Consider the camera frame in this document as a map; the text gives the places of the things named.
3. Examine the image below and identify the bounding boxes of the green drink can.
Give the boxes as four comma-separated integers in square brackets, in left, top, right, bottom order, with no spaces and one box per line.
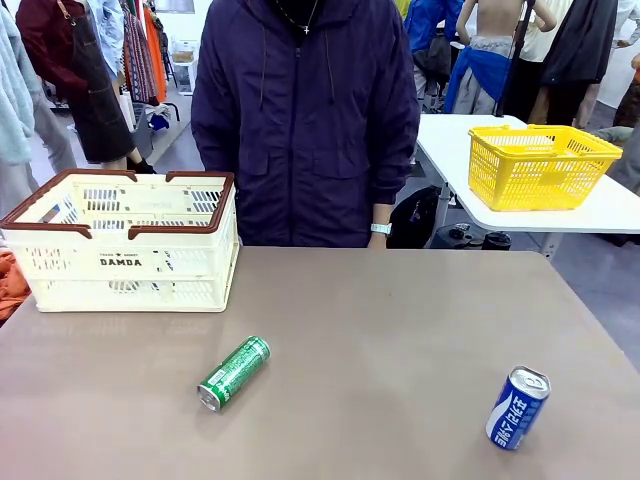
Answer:
[197,334,272,414]

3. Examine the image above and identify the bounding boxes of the blue Pocari Sweat can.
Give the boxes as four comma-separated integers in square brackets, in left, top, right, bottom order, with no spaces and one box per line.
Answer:
[484,364,552,451]

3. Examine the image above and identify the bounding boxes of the yellow plastic shopping basket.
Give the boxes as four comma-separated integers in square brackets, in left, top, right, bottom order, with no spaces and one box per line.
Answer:
[468,123,624,212]

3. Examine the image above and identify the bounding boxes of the cream folding basket brown rim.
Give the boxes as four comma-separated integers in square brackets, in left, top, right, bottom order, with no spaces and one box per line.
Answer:
[0,168,240,314]

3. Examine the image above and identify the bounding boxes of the black bag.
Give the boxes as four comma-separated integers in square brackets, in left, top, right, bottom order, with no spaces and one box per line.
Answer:
[387,185,442,250]

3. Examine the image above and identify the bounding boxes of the white side table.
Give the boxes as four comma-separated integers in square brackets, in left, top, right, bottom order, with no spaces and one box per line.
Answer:
[414,113,640,259]

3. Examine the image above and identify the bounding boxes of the person in dark jacket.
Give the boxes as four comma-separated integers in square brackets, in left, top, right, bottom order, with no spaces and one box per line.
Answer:
[190,0,421,250]

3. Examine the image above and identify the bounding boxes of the blue cloth wrap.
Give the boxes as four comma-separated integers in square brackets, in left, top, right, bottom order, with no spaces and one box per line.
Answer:
[444,47,511,114]

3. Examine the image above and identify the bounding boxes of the person in blue jacket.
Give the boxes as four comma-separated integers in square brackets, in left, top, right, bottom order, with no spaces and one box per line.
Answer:
[403,0,466,56]

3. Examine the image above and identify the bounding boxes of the black stand pole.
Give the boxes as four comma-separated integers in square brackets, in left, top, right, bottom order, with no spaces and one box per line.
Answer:
[494,0,534,119]

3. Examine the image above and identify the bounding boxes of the bare mannequin grey trousers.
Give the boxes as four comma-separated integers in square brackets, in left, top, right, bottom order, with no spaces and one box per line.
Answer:
[444,0,524,117]

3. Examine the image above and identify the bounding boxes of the small white cabinet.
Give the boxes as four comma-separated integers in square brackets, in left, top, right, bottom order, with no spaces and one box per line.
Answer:
[172,42,199,96]

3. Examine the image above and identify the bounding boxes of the cream shirt mannequin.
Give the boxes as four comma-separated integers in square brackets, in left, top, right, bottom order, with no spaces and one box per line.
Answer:
[519,0,574,64]

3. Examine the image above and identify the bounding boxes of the black hanging coat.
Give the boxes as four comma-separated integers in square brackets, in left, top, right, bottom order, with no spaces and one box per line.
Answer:
[542,0,621,86]

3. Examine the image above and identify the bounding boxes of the orange hanging garment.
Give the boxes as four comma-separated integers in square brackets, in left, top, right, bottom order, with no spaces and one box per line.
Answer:
[143,4,169,104]

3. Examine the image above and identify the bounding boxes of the colourful striped garment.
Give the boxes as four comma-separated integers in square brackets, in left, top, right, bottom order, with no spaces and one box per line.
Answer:
[119,0,160,104]

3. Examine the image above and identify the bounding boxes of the mannequin maroon shirt brown apron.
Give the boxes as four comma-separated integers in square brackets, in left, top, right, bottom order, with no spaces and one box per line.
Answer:
[14,0,137,166]

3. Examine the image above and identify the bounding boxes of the orange cloth pile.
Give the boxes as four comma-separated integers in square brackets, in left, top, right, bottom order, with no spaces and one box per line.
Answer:
[0,249,32,321]

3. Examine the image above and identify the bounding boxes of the light blue fuzzy garment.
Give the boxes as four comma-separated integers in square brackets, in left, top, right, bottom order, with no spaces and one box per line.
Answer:
[0,4,46,167]

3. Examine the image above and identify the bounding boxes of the silver cross necklace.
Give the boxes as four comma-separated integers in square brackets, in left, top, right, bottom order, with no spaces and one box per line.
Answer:
[276,0,321,36]

